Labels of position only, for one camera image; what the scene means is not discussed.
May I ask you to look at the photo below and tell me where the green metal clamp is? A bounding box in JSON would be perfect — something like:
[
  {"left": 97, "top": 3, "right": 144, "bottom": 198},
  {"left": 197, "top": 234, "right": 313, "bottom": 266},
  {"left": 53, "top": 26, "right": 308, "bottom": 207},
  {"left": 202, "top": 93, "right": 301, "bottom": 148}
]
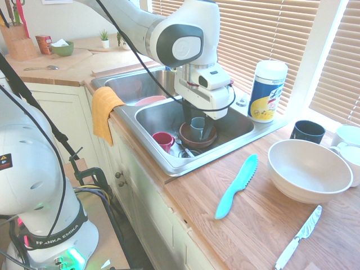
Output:
[{"left": 68, "top": 146, "right": 114, "bottom": 199}]

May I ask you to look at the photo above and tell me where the trailing green potted plant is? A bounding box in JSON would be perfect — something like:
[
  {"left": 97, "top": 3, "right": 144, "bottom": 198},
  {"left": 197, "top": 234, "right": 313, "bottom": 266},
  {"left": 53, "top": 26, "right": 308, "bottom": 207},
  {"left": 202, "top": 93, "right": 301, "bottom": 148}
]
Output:
[{"left": 116, "top": 31, "right": 133, "bottom": 51}]

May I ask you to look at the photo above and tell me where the grey blue mug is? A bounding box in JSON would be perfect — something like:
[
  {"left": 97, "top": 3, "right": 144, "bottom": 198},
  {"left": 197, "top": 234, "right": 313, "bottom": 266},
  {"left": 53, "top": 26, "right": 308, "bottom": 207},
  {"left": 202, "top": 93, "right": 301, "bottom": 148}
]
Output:
[{"left": 190, "top": 116, "right": 208, "bottom": 141}]

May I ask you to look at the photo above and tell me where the metal sink drain strainer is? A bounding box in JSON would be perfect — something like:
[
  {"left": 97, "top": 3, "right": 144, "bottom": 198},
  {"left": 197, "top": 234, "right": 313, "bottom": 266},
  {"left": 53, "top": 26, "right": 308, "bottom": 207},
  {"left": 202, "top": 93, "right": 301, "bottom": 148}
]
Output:
[{"left": 170, "top": 140, "right": 202, "bottom": 159}]

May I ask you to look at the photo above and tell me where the cream kitchen cabinet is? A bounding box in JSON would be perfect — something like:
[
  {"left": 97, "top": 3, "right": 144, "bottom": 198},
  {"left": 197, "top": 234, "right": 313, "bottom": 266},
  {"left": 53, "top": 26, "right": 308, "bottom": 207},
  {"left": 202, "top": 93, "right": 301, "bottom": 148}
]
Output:
[{"left": 8, "top": 81, "right": 226, "bottom": 270}]

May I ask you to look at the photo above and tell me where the pink handled knife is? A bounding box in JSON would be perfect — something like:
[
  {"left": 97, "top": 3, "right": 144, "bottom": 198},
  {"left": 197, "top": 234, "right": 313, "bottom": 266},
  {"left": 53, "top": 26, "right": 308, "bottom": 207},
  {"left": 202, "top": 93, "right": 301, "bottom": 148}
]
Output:
[{"left": 15, "top": 0, "right": 31, "bottom": 39}]

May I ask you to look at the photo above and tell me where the metal spoon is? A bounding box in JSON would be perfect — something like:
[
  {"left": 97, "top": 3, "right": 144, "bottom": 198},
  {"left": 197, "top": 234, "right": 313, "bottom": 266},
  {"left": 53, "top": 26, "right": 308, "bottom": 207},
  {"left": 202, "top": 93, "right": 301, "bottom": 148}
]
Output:
[{"left": 23, "top": 65, "right": 60, "bottom": 72}]

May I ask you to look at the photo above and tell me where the orange dish cloth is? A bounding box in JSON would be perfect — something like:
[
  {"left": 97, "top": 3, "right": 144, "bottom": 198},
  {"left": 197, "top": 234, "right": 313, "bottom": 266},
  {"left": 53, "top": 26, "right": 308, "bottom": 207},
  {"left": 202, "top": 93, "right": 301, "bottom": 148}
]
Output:
[{"left": 91, "top": 86, "right": 127, "bottom": 147}]

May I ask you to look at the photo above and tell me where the brown bowl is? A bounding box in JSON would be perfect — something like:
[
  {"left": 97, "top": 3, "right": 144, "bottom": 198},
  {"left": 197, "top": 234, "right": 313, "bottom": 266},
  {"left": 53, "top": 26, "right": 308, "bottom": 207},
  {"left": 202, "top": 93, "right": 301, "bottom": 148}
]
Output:
[{"left": 179, "top": 121, "right": 218, "bottom": 150}]

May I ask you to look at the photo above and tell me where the coloured wire bundle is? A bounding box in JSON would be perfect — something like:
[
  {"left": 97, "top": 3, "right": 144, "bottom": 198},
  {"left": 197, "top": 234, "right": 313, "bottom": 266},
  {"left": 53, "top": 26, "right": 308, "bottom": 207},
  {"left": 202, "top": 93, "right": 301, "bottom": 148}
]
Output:
[{"left": 72, "top": 184, "right": 114, "bottom": 209}]

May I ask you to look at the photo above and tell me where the small plant in white pot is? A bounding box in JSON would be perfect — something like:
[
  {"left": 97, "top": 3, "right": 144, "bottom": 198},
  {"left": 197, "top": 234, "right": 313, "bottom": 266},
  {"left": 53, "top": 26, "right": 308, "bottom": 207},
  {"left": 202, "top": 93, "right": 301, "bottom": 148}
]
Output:
[{"left": 98, "top": 29, "right": 111, "bottom": 50}]

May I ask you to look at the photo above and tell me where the pink plastic bowl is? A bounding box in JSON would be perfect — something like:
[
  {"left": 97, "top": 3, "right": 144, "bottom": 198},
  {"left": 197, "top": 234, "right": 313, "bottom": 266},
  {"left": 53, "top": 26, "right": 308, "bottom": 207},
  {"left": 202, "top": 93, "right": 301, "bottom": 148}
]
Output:
[{"left": 134, "top": 95, "right": 168, "bottom": 107}]

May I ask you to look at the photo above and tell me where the white handled steel knife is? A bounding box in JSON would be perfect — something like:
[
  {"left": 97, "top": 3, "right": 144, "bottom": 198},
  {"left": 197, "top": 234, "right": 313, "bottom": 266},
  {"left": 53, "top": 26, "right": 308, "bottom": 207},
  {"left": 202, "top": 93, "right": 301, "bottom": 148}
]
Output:
[{"left": 274, "top": 204, "right": 323, "bottom": 270}]

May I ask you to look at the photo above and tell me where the teal plastic knife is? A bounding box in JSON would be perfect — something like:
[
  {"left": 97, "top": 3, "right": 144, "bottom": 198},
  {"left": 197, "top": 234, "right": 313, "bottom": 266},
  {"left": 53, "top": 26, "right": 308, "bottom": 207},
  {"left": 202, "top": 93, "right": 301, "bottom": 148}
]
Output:
[{"left": 214, "top": 153, "right": 259, "bottom": 221}]

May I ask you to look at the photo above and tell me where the metal utensil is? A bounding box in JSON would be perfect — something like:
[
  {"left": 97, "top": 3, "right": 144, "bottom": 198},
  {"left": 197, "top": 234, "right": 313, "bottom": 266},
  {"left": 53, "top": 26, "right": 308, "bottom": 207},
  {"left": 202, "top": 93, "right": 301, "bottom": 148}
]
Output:
[{"left": 175, "top": 137, "right": 195, "bottom": 158}]

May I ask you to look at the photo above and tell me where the black mug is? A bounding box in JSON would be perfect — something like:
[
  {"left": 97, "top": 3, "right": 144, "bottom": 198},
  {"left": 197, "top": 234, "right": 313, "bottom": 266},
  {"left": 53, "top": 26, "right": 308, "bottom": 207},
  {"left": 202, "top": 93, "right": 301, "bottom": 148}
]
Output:
[{"left": 289, "top": 120, "right": 326, "bottom": 145}]

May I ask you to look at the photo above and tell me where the disinfecting wipes canister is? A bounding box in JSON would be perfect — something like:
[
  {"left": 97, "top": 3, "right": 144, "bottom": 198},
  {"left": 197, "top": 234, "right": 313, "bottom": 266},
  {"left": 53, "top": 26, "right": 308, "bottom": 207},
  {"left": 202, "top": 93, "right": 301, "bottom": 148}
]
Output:
[{"left": 247, "top": 60, "right": 289, "bottom": 123}]

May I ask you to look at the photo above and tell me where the wooden knife block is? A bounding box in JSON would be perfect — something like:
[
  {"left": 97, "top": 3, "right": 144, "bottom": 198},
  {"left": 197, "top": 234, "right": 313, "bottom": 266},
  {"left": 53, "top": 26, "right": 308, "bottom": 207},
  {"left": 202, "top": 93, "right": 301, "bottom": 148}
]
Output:
[{"left": 0, "top": 24, "right": 39, "bottom": 62}]

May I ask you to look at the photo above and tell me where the white ceramic mug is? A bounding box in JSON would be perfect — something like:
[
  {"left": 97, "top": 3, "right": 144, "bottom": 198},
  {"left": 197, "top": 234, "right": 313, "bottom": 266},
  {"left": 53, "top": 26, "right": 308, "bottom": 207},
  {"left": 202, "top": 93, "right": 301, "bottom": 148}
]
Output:
[
  {"left": 328, "top": 142, "right": 360, "bottom": 188},
  {"left": 330, "top": 124, "right": 360, "bottom": 147}
]

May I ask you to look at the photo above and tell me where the red mug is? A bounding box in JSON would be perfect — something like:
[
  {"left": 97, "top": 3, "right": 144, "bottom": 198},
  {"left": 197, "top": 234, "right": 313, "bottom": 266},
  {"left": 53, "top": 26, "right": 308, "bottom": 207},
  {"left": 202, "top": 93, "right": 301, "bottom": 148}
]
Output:
[{"left": 152, "top": 131, "right": 176, "bottom": 155}]

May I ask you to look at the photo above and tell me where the green bowl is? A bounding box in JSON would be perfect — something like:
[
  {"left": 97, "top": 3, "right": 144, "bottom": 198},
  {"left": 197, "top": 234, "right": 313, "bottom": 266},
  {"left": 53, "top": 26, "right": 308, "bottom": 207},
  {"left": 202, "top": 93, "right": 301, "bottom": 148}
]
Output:
[{"left": 51, "top": 41, "right": 75, "bottom": 57}]

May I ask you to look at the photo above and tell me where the wide beige window blind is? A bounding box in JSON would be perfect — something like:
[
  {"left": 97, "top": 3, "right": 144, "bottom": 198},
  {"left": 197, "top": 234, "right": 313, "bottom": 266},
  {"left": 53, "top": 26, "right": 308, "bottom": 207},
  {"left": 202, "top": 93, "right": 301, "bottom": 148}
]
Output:
[{"left": 151, "top": 0, "right": 322, "bottom": 116}]

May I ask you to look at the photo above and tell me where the orange cardboard box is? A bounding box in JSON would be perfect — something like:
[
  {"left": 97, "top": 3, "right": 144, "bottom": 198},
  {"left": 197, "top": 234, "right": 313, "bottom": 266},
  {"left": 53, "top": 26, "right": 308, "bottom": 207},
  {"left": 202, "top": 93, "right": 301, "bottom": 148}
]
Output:
[{"left": 35, "top": 35, "right": 53, "bottom": 55}]

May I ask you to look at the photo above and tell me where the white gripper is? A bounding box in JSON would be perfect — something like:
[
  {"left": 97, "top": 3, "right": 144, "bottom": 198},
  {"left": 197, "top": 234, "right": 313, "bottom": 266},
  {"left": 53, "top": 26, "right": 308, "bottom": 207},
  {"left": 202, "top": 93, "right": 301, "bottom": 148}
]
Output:
[{"left": 174, "top": 77, "right": 232, "bottom": 141}]

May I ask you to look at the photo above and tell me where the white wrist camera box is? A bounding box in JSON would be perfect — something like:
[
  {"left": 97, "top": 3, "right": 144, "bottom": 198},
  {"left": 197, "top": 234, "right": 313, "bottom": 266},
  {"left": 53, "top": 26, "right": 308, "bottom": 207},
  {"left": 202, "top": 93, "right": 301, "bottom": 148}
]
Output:
[{"left": 197, "top": 67, "right": 232, "bottom": 92}]

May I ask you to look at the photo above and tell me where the stainless steel double sink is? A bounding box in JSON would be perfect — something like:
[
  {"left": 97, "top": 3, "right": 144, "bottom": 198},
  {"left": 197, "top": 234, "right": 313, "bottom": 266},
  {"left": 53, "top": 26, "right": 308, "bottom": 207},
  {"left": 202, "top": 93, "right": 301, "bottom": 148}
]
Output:
[{"left": 90, "top": 67, "right": 290, "bottom": 177}]

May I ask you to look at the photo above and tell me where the black cable sleeve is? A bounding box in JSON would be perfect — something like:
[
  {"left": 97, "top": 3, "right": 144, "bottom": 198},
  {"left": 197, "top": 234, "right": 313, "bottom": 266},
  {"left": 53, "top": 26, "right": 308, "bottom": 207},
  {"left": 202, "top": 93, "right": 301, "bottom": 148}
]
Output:
[{"left": 0, "top": 52, "right": 136, "bottom": 270}]

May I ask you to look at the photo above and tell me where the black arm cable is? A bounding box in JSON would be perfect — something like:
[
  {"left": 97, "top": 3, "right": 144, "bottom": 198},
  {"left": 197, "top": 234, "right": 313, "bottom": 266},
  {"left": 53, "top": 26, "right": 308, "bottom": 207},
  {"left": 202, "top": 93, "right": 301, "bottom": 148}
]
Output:
[{"left": 94, "top": 0, "right": 237, "bottom": 112}]

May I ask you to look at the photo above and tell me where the white sink sprayer head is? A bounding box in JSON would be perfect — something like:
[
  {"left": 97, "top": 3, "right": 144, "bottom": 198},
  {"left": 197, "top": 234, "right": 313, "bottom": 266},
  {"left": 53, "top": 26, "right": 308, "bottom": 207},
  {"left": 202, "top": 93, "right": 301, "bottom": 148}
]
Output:
[{"left": 235, "top": 93, "right": 250, "bottom": 108}]

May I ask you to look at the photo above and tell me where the yellow handled knife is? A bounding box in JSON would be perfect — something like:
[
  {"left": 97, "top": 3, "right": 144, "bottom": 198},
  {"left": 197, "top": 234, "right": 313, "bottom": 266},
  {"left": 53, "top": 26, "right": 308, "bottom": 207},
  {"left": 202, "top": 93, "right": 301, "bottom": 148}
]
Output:
[{"left": 0, "top": 10, "right": 11, "bottom": 29}]

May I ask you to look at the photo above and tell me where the brown handled knife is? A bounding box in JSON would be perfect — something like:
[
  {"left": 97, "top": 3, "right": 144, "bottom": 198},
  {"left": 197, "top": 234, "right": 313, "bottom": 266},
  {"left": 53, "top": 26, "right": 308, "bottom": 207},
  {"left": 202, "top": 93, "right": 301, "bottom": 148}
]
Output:
[{"left": 6, "top": 0, "right": 15, "bottom": 24}]

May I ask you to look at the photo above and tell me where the large white bowl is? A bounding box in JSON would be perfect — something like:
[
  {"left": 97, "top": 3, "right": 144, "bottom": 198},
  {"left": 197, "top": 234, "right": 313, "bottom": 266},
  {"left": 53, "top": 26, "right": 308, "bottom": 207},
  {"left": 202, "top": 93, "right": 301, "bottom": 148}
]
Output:
[{"left": 267, "top": 139, "right": 354, "bottom": 205}]

